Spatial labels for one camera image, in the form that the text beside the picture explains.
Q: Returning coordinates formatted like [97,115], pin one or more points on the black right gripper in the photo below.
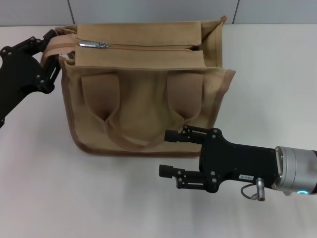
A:
[237,161]

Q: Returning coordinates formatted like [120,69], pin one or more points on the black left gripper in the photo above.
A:
[17,74]

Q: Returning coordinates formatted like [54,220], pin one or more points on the silver metal zipper pull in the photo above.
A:
[91,44]

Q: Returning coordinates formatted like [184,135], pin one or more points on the khaki canvas food bag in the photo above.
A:
[138,99]

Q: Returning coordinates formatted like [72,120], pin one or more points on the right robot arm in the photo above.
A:
[297,168]

